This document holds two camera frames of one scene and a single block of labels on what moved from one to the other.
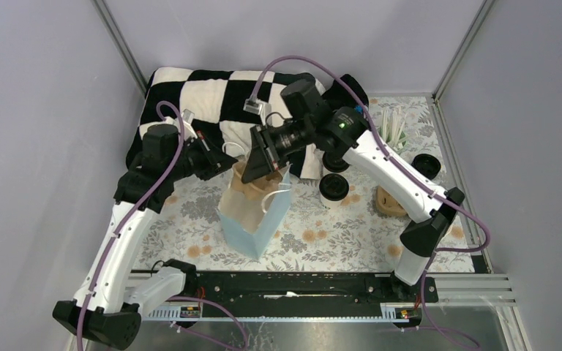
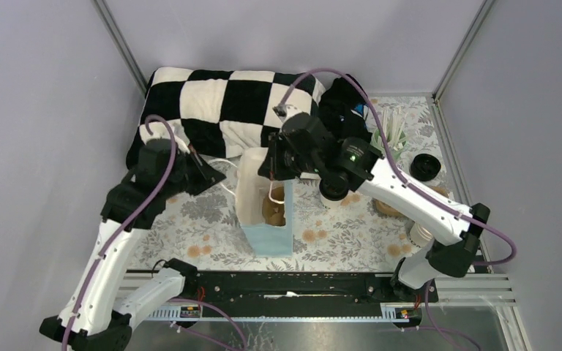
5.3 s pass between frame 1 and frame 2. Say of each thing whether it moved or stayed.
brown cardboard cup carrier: stayed
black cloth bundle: stayed
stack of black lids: stayed
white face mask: moved
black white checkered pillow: stayed
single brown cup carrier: moved
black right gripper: moved
